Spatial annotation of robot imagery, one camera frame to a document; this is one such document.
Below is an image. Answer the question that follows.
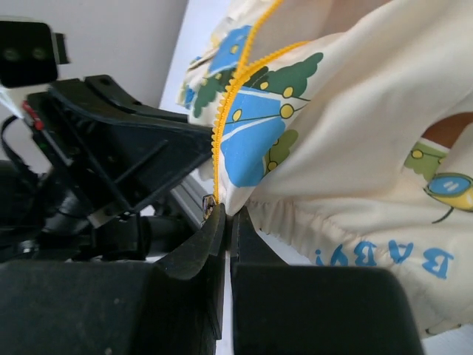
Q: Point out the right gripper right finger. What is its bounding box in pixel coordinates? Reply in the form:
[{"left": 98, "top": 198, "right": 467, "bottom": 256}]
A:
[{"left": 231, "top": 209, "right": 423, "bottom": 354}]

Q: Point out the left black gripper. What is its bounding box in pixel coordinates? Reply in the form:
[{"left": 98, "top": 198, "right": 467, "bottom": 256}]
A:
[{"left": 22, "top": 75, "right": 211, "bottom": 231}]

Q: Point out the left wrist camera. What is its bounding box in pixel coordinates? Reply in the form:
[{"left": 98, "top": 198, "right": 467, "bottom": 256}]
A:
[{"left": 1, "top": 16, "right": 70, "bottom": 101}]

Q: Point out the cream dinosaur print hooded jacket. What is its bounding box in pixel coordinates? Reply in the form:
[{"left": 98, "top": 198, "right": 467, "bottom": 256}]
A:
[{"left": 178, "top": 1, "right": 472, "bottom": 337}]

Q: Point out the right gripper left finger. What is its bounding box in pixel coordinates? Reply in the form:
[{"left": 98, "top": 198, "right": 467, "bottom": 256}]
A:
[{"left": 1, "top": 206, "right": 225, "bottom": 354}]

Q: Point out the silver zipper pull ring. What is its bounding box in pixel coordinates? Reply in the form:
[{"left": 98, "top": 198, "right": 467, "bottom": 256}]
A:
[{"left": 201, "top": 194, "right": 216, "bottom": 223}]

